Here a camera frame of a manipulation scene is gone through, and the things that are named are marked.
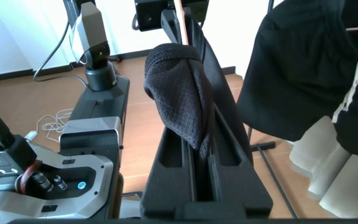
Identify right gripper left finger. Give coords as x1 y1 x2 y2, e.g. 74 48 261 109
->
140 126 198 219

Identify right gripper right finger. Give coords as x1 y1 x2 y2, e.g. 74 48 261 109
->
208 105 273 219

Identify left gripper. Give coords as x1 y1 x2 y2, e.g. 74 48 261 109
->
134 0 210 44

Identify black garment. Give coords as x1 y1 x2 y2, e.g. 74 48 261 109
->
144 12 254 166

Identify black shorts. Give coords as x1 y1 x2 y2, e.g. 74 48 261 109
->
236 0 358 158

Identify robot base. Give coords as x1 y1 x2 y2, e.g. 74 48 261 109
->
0 0 131 219

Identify black clothes rack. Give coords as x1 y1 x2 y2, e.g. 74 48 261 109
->
247 0 298 219

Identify white cable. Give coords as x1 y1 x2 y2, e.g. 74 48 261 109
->
25 108 74 144

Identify black cable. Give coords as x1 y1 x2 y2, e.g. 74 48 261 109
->
32 20 88 88

